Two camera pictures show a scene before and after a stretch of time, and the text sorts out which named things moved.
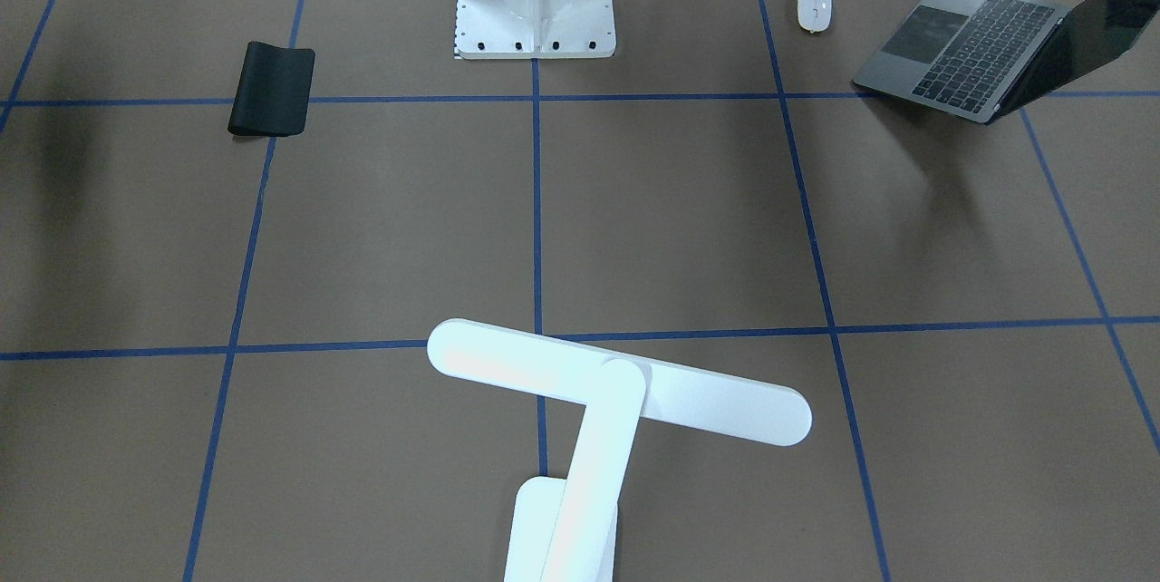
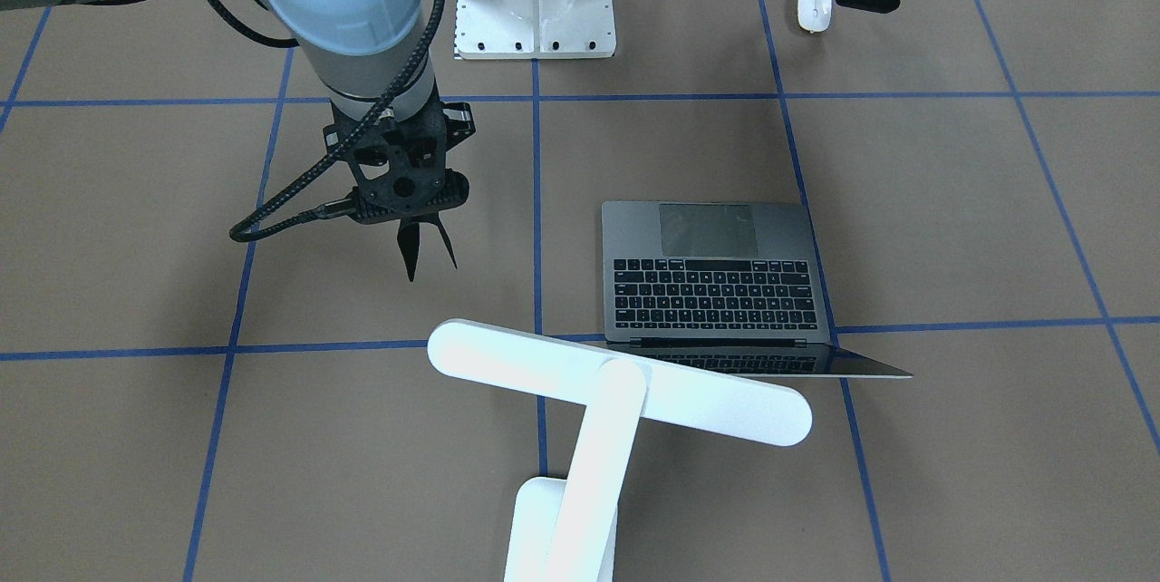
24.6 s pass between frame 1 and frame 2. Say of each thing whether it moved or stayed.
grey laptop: moved
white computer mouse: stayed
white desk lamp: stayed
